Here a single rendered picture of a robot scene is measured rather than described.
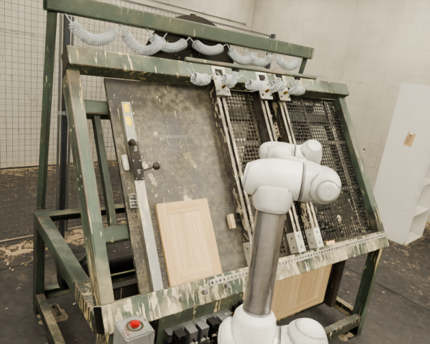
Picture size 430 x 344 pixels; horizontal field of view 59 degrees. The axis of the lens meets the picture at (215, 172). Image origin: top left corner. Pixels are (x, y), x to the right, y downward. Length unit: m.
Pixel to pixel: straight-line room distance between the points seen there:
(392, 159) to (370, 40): 2.57
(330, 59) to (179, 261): 6.25
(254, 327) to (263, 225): 0.35
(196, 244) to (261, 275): 0.72
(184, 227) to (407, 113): 4.02
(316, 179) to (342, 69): 6.35
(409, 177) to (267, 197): 4.32
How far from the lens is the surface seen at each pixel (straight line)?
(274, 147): 1.78
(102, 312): 1.75
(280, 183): 1.24
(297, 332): 1.45
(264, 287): 1.37
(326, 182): 1.23
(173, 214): 1.96
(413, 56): 7.03
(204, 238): 2.03
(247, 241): 2.16
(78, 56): 1.99
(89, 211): 1.77
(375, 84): 7.21
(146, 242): 1.85
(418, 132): 5.41
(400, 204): 5.57
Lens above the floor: 1.93
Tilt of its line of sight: 15 degrees down
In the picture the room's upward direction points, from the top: 8 degrees clockwise
